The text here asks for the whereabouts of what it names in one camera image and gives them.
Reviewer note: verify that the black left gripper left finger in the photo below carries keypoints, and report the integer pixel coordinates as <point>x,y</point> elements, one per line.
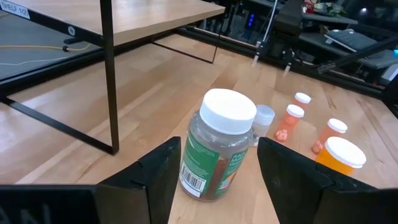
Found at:
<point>149,193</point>

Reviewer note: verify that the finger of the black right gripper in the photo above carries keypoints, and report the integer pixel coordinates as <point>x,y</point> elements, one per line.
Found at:
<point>255,58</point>
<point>286,69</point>

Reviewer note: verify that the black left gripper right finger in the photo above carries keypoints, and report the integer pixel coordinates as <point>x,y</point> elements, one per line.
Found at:
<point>311,193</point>

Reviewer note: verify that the orange pill bottle white cap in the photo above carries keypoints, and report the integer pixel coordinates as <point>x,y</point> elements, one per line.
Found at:
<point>342,152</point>

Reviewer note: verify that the small clear plastic bottle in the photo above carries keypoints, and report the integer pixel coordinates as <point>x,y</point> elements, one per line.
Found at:
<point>264,116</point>

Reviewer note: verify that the large gummy bottle green label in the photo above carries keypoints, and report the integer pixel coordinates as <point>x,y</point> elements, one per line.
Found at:
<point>214,149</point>

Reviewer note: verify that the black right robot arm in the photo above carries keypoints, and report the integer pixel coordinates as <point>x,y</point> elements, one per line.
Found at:
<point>289,21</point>

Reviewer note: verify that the white shelf label sticker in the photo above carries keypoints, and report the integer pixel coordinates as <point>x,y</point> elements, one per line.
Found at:
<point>14,10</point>

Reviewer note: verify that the black slanted desk strut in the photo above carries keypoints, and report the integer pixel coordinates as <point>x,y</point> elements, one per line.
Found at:
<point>357,54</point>

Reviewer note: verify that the black metal table frame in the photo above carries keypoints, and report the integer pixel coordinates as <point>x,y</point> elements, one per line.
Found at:
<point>236,46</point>

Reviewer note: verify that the wooden shelf black metal frame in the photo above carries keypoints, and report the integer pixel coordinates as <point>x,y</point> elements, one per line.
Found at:
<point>155,15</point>

